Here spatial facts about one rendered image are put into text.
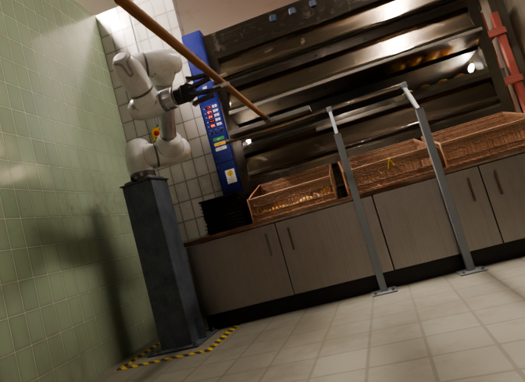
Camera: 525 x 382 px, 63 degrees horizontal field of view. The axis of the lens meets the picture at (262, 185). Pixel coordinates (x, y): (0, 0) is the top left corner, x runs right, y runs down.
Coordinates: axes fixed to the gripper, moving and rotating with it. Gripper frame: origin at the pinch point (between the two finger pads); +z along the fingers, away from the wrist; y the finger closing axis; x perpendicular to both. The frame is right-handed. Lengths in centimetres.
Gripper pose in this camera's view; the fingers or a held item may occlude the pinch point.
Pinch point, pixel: (219, 80)
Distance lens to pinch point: 184.4
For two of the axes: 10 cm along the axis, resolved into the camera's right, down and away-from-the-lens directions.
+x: -2.2, -0.4, -9.7
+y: 2.7, 9.6, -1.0
